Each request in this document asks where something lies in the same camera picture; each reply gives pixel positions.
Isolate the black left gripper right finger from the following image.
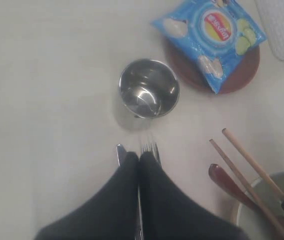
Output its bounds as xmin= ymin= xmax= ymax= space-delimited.
xmin=139 ymin=152 xmax=248 ymax=240

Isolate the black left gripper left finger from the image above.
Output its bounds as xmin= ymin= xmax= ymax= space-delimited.
xmin=36 ymin=152 xmax=139 ymax=240

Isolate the white speckled ceramic bowl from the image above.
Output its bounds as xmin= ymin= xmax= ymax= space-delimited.
xmin=231 ymin=171 xmax=284 ymax=240

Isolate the dark red wooden spoon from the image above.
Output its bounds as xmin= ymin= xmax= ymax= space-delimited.
xmin=208 ymin=163 xmax=284 ymax=235

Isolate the silver metal table knife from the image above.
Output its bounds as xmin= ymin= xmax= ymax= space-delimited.
xmin=116 ymin=144 xmax=143 ymax=240

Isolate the wooden chopstick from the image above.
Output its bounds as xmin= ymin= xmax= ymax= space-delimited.
xmin=209 ymin=139 xmax=284 ymax=238
xmin=222 ymin=128 xmax=284 ymax=202

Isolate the silver metal fork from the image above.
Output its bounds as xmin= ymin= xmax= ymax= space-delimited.
xmin=140 ymin=140 xmax=162 ymax=167

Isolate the shiny stainless steel cup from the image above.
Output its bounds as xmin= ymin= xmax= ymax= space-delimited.
xmin=118 ymin=58 xmax=180 ymax=119

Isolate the brown round plate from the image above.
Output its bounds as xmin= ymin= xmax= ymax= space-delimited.
xmin=163 ymin=39 xmax=260 ymax=95

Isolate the blue Lays chip bag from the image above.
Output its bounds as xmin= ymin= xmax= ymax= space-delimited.
xmin=151 ymin=0 xmax=267 ymax=94

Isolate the white perforated plastic basket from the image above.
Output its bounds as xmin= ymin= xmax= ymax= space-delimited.
xmin=255 ymin=0 xmax=284 ymax=61

